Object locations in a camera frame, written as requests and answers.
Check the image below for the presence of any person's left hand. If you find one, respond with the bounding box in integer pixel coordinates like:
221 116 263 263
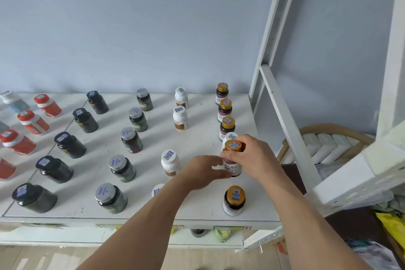
175 155 232 194

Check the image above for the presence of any person's right hand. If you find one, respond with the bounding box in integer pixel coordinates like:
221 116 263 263
220 134 286 185

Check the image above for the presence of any gold cap bottles group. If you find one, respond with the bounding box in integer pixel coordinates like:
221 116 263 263
221 140 246 178
215 82 230 106

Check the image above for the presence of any white bottle gold cap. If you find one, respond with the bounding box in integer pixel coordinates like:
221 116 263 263
219 116 236 141
217 99 233 123
222 185 246 217

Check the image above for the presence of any black bottle black cap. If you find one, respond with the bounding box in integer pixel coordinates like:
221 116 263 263
35 155 74 184
11 183 58 214
86 90 109 115
72 108 99 134
54 131 87 159

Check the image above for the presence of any red bottle red cap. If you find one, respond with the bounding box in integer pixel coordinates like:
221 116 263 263
0 129 37 156
0 158 17 181
17 110 51 135
34 94 63 118

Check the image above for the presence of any person's right forearm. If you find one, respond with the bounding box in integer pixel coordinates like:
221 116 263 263
265 168 371 270

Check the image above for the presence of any person's left forearm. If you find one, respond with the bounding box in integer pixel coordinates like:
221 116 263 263
77 181 194 270

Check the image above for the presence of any white metal shelf rack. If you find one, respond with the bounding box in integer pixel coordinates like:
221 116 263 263
0 0 405 253

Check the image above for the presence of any light green flask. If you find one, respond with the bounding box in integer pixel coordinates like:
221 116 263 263
212 229 233 243

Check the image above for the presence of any stack of white rolls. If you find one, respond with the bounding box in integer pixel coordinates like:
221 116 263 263
281 133 361 166

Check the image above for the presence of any rattan chair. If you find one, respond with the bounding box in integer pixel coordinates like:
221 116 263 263
277 123 375 165

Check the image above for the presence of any yellow plastic bag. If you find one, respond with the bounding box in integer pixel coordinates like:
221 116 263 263
375 213 405 250

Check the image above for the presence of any crumpled silver plastic bag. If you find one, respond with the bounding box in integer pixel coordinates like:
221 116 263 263
353 241 402 270

